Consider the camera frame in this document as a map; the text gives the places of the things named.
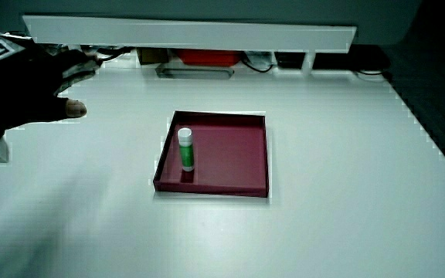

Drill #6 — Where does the person's left hand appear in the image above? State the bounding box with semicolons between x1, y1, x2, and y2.
0;25;103;158

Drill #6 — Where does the green glue stick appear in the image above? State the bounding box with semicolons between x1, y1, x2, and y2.
177;127;195;172

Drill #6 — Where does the brown box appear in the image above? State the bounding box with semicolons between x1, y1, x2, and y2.
136;47;170;66

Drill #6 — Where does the grey flat tray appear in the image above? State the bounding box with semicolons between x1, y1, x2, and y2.
155;64;236;81

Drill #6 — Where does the white desk shelf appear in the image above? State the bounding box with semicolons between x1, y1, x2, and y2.
22;15;358;75

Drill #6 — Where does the red box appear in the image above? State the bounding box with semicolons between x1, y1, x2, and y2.
175;49;243;67

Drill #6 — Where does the dark red square tray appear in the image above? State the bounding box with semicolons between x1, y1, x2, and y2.
152;110;270;198

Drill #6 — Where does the black device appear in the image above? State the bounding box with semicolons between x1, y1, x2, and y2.
274;52;305;70

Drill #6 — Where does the black cable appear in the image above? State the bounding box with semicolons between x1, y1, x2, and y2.
240;53;274;73

